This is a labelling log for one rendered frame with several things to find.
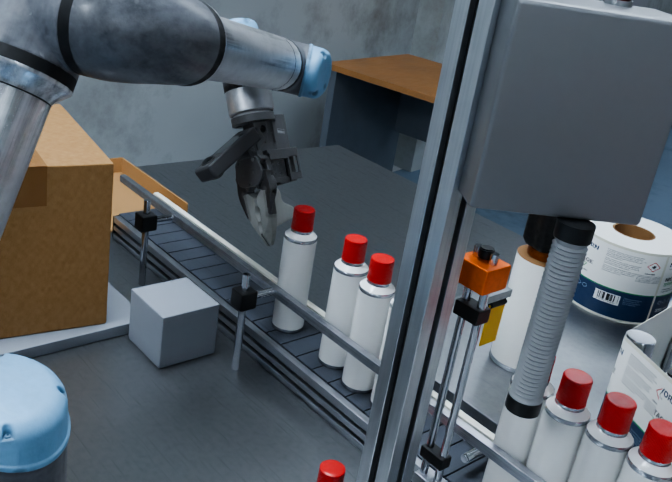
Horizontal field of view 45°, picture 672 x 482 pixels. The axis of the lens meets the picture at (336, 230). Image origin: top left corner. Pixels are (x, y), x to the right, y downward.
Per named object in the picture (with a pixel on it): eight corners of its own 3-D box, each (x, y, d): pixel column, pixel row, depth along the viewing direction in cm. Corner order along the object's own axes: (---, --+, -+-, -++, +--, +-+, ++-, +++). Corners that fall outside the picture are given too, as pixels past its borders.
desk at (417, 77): (383, 183, 471) (408, 53, 442) (616, 276, 396) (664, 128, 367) (302, 208, 416) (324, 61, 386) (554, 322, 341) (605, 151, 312)
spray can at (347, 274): (358, 364, 123) (382, 242, 115) (332, 373, 119) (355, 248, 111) (336, 348, 126) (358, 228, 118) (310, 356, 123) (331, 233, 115)
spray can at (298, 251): (309, 329, 130) (328, 212, 122) (284, 336, 127) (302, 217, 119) (290, 314, 133) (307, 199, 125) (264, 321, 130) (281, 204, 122)
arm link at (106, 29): (181, -25, 74) (342, 38, 120) (80, -47, 77) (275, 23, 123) (156, 100, 76) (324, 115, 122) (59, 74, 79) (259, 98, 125)
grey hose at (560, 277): (546, 412, 83) (603, 226, 75) (525, 422, 81) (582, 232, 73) (518, 394, 86) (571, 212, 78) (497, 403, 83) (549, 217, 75)
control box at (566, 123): (640, 227, 76) (706, 25, 69) (468, 208, 74) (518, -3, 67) (598, 189, 86) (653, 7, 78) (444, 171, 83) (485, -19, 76)
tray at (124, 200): (186, 220, 174) (188, 203, 173) (70, 239, 158) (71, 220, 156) (121, 172, 194) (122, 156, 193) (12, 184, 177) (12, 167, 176)
